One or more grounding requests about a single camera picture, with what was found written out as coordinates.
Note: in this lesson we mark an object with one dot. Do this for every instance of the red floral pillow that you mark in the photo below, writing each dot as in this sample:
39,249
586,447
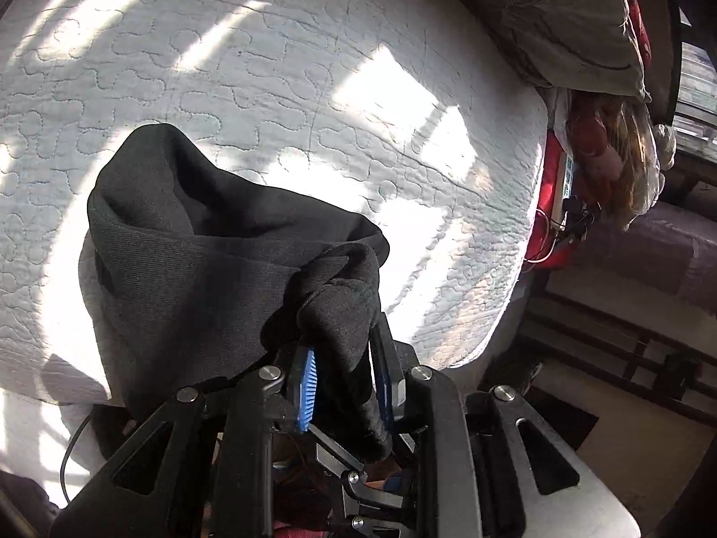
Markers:
644,46

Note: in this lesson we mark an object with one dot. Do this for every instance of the red blanket at bedside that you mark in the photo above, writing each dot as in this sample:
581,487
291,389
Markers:
545,250

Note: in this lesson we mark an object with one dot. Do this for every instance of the plastic bag with plush toys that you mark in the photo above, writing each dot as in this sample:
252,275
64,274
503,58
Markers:
622,154

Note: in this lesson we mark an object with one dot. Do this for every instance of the grey floral pillow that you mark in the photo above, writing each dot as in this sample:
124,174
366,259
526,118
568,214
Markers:
586,45

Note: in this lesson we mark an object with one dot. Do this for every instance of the white quilted mattress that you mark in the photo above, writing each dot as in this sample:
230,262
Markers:
401,110

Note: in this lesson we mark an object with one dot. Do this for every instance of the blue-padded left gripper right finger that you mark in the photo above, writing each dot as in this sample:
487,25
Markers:
436,493

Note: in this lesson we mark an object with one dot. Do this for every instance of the white power strip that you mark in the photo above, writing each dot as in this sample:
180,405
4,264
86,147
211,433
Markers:
562,189

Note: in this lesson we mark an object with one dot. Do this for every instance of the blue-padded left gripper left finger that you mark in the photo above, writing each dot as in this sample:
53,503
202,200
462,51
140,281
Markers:
276,398

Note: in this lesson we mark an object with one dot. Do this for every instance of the black pants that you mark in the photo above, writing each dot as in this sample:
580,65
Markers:
204,274

